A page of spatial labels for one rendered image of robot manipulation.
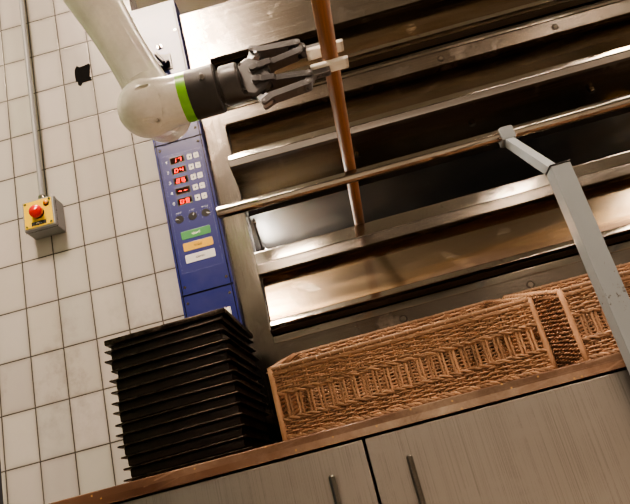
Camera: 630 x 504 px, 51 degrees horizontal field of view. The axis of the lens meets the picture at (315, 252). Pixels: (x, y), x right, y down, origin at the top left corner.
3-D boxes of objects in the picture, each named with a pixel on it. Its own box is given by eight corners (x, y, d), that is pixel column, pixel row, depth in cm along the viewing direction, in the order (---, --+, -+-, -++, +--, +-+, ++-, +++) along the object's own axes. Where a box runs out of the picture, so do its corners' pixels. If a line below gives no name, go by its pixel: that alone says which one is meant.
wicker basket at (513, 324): (313, 455, 175) (290, 354, 184) (524, 399, 172) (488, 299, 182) (279, 445, 129) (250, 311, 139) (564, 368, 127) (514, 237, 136)
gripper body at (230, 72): (222, 80, 129) (268, 67, 128) (230, 117, 126) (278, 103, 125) (212, 56, 122) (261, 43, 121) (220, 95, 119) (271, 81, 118)
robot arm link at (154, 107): (119, 142, 119) (101, 82, 118) (138, 147, 132) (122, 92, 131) (194, 121, 119) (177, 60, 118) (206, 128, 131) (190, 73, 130)
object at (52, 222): (35, 240, 206) (32, 212, 210) (66, 232, 206) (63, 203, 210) (23, 232, 199) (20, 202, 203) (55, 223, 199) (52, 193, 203)
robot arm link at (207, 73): (187, 100, 117) (178, 58, 120) (205, 133, 128) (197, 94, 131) (220, 91, 117) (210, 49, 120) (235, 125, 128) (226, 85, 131)
